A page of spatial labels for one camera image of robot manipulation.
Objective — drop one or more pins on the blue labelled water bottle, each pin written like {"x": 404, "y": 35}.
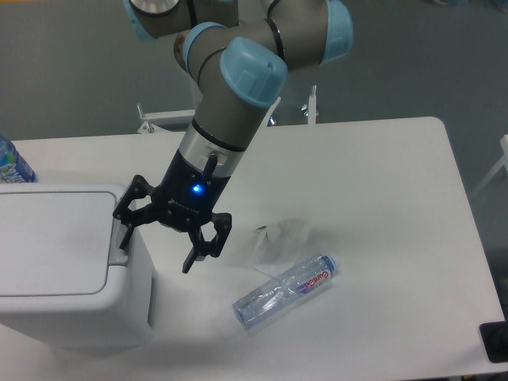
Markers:
{"x": 14, "y": 168}

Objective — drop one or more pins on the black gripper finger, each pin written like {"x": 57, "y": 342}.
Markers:
{"x": 201, "y": 248}
{"x": 138, "y": 189}

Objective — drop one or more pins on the white push-lid trash can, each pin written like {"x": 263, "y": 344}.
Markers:
{"x": 66, "y": 280}

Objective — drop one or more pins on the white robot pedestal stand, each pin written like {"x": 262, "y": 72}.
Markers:
{"x": 169, "y": 120}

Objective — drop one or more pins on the crumpled clear plastic bag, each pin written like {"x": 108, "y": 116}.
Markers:
{"x": 279, "y": 245}

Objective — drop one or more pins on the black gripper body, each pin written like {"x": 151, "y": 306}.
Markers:
{"x": 185, "y": 197}

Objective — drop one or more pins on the black device at table edge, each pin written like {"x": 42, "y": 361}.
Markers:
{"x": 494, "y": 336}

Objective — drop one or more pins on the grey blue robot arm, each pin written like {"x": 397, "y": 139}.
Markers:
{"x": 240, "y": 70}

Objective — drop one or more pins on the white frame at right edge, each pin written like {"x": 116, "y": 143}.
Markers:
{"x": 500, "y": 164}

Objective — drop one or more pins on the clear empty plastic bottle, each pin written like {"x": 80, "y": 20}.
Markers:
{"x": 285, "y": 290}

